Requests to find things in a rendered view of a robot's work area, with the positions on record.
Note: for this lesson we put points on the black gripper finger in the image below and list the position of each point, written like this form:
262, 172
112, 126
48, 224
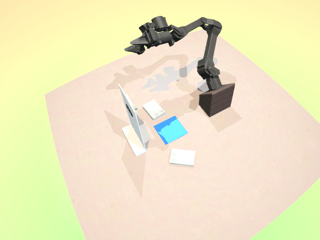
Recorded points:
142, 40
133, 48

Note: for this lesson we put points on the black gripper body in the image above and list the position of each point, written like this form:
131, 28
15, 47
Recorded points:
155, 38

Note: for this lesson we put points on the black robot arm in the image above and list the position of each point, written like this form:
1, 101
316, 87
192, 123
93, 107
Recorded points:
205, 67

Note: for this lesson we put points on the blue flat square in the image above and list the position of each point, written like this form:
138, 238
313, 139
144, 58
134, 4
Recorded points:
170, 130

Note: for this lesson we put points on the white flat rectangular block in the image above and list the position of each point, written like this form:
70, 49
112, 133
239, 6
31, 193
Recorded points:
182, 157
153, 109

